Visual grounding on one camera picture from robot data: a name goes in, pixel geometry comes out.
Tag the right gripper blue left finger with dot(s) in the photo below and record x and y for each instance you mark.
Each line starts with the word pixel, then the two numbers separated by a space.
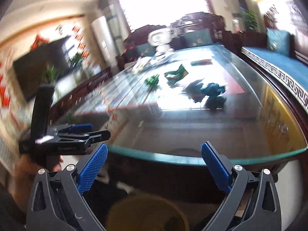
pixel 89 166

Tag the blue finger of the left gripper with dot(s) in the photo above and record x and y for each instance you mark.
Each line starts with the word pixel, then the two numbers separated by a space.
pixel 102 135
pixel 80 128

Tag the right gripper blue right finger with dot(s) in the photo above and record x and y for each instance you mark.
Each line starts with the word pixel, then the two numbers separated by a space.
pixel 219 172

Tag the yellow round trash bin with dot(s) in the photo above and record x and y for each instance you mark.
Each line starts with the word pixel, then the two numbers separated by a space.
pixel 145 212

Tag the person's left hand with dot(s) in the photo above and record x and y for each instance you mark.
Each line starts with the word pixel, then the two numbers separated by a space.
pixel 25 172

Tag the dark wooden tv cabinet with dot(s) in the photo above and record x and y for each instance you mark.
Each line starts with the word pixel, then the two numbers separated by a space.
pixel 75 96

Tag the green plant in vase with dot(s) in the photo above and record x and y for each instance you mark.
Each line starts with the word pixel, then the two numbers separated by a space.
pixel 76 63

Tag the flat screen television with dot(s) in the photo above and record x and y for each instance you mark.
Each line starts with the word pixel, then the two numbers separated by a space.
pixel 30 68

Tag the crumpled green paper ball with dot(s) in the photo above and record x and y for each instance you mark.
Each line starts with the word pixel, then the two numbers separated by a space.
pixel 152 82

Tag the red chinese knot decoration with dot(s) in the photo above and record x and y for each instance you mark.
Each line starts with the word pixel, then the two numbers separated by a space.
pixel 79 38

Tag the crumpled white patterned paper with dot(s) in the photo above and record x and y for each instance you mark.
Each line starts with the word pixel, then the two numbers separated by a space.
pixel 143 63

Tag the crumpled dark teal paper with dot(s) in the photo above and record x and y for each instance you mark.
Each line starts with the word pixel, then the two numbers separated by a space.
pixel 213 91

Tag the flattened green wrapper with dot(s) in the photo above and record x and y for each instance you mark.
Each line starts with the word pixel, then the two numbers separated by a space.
pixel 175 75

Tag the left teal back cushion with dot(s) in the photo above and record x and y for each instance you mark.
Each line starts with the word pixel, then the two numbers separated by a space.
pixel 145 50

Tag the teal cushion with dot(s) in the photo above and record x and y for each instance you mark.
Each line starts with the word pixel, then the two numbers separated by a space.
pixel 145 50
pixel 198 38

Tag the white standing air conditioner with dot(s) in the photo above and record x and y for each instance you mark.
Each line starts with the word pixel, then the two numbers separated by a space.
pixel 106 43

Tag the white toy robot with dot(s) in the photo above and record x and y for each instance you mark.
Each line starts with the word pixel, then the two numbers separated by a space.
pixel 161 39

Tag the carved wooden side sofa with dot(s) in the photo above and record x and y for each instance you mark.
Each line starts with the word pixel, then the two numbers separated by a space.
pixel 290 71

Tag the right teal back cushion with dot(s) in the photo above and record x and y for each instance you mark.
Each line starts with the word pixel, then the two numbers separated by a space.
pixel 198 38

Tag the carved wooden back sofa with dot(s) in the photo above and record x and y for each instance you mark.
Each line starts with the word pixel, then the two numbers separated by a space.
pixel 188 23

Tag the blue cushion near corner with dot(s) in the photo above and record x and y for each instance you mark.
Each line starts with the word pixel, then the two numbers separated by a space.
pixel 278 41

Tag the potted green corner plant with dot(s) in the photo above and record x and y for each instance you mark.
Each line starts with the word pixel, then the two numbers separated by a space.
pixel 251 21

